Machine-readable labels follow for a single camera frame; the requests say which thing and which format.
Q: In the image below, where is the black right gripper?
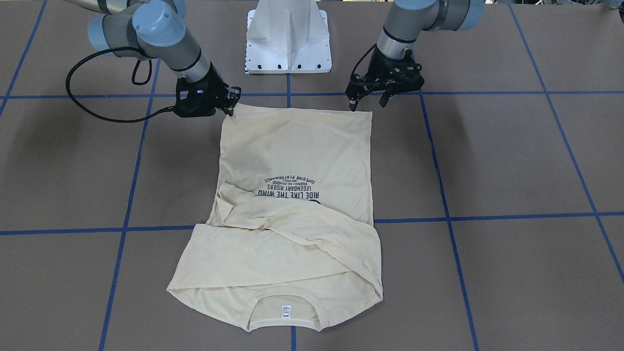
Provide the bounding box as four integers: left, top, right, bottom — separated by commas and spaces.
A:
173, 66, 241, 118

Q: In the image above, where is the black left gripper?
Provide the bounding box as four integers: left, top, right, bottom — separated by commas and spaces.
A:
345, 46, 424, 112

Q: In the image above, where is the beige long-sleeve graphic shirt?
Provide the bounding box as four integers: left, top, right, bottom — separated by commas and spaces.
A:
167, 104, 384, 332

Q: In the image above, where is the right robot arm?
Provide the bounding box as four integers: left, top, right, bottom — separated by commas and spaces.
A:
65, 0, 241, 118

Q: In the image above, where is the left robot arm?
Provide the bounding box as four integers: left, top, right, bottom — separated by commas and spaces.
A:
345, 0, 485, 112

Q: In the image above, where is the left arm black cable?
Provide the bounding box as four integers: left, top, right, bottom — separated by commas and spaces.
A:
350, 43, 378, 81

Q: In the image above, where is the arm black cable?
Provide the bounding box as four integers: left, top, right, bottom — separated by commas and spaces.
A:
350, 43, 378, 81
65, 46, 177, 123

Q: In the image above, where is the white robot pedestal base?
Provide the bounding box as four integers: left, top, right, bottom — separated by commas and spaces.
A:
245, 0, 332, 74

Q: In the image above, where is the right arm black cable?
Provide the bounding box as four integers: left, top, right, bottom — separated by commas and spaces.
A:
65, 46, 177, 123

